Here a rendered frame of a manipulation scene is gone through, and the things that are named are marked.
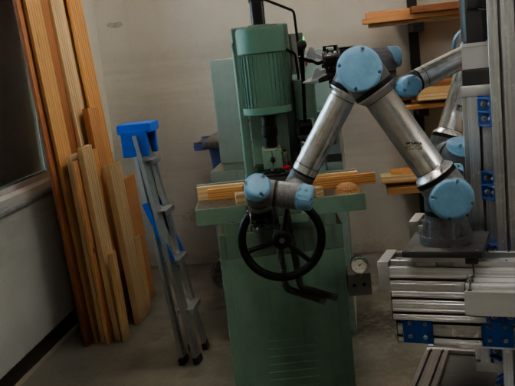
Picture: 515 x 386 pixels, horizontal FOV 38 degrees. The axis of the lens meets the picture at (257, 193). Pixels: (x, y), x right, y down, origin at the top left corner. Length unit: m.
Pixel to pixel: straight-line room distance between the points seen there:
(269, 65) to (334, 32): 2.36
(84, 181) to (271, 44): 1.60
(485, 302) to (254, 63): 1.15
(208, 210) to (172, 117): 2.57
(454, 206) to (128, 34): 3.53
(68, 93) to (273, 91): 1.83
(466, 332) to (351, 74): 0.85
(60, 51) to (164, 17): 1.10
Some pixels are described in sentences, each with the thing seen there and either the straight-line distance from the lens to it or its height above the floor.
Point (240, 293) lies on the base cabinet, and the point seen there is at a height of 0.58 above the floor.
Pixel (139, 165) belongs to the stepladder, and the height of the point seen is 0.97.
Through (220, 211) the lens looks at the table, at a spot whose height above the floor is 0.89.
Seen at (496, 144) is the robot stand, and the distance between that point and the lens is 2.31.
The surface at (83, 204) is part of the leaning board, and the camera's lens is 3.90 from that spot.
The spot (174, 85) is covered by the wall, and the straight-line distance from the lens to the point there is 5.13.
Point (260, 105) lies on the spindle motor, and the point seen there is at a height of 1.23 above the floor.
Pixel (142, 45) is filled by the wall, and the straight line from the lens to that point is 5.17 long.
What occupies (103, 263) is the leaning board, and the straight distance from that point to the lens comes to 3.99.
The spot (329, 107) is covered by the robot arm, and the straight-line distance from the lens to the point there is 2.14.
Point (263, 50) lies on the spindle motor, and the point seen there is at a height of 1.42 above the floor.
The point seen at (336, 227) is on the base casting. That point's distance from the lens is 2.65.
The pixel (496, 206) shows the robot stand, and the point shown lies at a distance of 2.35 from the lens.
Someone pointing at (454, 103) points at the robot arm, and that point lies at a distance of 2.80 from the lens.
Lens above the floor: 1.41
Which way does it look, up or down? 10 degrees down
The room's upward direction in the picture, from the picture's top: 6 degrees counter-clockwise
